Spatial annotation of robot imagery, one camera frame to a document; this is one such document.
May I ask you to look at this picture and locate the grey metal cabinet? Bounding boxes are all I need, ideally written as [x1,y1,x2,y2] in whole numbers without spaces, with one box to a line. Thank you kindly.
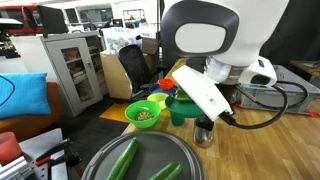
[39,30,105,118]

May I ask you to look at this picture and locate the grey plastic storage bin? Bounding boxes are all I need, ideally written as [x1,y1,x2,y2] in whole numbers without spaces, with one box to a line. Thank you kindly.
[238,64,320,116]

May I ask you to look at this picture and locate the shiny metal cup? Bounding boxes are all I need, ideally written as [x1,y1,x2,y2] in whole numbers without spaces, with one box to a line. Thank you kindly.
[192,116,216,150]

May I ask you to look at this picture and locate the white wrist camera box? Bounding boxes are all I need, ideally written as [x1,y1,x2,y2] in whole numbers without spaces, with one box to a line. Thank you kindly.
[171,64,235,123]

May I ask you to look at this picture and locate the blue cushion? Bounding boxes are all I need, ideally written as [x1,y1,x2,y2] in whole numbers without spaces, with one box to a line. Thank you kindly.
[0,71,52,120]

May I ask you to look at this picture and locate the large green zucchini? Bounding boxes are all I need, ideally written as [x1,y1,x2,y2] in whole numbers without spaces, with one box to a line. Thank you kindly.
[147,161,184,180]
[106,136,141,180]

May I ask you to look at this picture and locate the light wooden cabinet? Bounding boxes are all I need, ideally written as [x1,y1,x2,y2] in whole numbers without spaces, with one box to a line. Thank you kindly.
[99,49,134,101]

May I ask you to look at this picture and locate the black office chair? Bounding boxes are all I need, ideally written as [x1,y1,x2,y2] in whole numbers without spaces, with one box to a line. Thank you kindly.
[117,43,162,102]

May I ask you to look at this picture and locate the red cylinder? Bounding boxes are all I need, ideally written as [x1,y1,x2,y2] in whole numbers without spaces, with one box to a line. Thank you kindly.
[0,131,24,166]

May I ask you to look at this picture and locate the round grey metal tray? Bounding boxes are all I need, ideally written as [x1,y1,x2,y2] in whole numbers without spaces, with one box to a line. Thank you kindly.
[81,130,205,180]

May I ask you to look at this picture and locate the black hand tool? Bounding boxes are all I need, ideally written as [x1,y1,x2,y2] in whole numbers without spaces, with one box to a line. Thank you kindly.
[34,137,83,180]

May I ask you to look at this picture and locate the black camera cable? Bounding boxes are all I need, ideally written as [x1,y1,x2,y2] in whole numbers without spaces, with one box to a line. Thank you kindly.
[218,80,310,131]

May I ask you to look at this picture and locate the bright green bowl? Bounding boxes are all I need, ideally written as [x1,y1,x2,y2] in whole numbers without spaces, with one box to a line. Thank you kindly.
[124,99,163,130]

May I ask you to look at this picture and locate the dark green plate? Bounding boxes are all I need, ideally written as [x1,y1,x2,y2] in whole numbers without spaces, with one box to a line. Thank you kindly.
[164,94,206,120]

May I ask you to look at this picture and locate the yellow bowl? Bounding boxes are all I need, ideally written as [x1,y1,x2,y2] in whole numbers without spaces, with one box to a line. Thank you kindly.
[146,92,171,111]

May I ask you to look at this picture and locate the red machine frame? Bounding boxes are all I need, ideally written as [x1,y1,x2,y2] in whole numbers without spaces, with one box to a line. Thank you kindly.
[0,3,44,36]

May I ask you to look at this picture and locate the orange sofa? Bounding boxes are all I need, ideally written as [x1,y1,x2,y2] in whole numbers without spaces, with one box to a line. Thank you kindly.
[0,81,65,143]

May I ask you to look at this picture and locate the orange-red bowl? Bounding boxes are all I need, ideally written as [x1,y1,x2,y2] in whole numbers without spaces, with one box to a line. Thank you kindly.
[157,78,176,91]

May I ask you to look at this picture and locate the yellow floor mat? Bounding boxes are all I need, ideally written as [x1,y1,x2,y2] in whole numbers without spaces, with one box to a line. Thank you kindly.
[98,101,132,124]

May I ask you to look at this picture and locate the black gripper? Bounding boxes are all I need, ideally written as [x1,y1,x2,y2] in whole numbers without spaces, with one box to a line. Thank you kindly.
[184,58,208,73]

